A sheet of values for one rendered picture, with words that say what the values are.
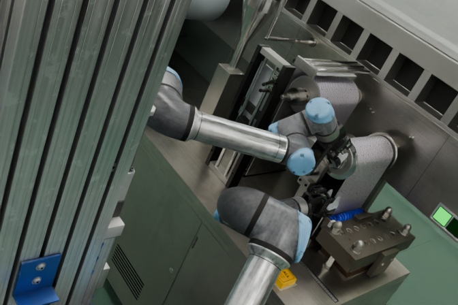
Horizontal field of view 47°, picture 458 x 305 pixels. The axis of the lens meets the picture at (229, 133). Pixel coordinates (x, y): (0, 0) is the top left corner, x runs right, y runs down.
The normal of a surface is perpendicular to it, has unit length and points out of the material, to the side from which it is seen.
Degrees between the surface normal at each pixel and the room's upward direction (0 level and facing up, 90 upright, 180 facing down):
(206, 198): 0
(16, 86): 90
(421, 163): 90
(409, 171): 90
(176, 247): 90
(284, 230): 43
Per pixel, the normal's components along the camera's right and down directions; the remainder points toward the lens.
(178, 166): 0.37, -0.80
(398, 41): -0.73, 0.06
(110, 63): 0.58, 0.59
